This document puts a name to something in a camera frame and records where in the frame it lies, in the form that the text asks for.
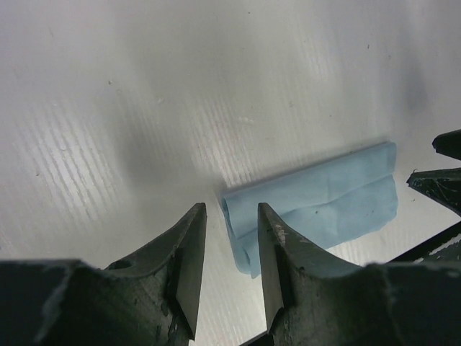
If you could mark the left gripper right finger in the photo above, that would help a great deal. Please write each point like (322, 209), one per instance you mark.
(312, 297)

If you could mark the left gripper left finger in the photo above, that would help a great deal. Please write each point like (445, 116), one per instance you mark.
(149, 297)

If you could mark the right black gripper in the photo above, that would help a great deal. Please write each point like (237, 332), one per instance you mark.
(442, 186)

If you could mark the light blue cloth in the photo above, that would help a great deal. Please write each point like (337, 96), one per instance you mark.
(331, 203)

